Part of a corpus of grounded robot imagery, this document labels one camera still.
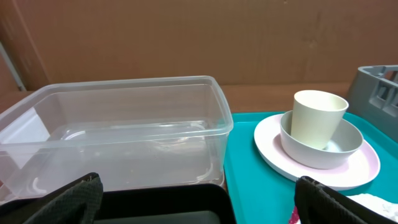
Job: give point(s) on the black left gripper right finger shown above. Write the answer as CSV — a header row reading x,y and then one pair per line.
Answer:
x,y
317,203

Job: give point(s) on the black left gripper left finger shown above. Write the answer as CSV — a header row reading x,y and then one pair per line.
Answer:
x,y
76,202

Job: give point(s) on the red snack wrapper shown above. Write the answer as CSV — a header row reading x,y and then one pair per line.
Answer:
x,y
294,218

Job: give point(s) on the white napkin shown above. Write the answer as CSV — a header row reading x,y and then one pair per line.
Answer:
x,y
378,205

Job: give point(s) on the grey dishwasher rack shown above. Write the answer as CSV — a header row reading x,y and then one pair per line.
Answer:
x,y
373,96

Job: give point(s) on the teal serving tray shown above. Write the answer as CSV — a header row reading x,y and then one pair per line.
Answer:
x,y
259,194

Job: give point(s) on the large pink plate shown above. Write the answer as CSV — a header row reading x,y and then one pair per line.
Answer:
x,y
360,168

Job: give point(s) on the grey bowl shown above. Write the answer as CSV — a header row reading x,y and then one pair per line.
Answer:
x,y
345,141

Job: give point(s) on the cream cup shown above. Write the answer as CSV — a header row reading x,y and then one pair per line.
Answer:
x,y
315,117

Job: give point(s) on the black plastic tray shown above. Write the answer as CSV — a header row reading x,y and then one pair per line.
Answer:
x,y
204,203

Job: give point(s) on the clear plastic bin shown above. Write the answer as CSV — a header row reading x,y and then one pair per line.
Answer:
x,y
134,134

